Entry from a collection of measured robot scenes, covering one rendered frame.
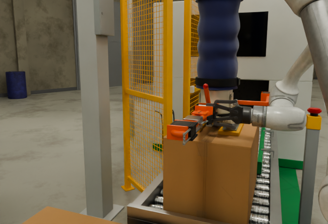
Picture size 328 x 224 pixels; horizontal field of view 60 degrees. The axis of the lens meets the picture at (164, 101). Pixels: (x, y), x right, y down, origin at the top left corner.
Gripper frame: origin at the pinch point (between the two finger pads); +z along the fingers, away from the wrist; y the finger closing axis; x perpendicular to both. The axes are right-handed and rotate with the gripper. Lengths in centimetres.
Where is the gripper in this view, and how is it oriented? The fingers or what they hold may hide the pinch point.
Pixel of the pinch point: (205, 111)
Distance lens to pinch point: 131.0
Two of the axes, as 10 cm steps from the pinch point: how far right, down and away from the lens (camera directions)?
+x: 3.5, -1.6, 9.2
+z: -9.4, -0.7, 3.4
